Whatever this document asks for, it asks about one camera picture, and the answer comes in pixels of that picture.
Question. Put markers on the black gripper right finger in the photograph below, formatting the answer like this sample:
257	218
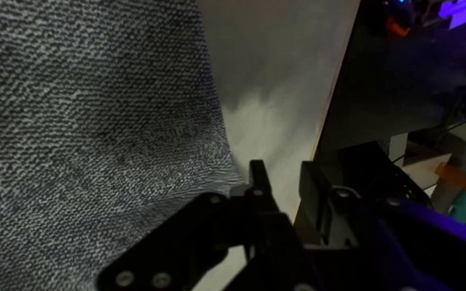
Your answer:
335	216

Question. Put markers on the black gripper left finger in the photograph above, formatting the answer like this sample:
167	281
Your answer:
201	232

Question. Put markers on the blue white striped towel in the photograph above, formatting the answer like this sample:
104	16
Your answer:
92	135

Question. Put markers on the orange block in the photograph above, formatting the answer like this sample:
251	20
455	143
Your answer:
456	179

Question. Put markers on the teal cylinder object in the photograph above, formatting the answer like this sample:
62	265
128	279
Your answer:
464	208

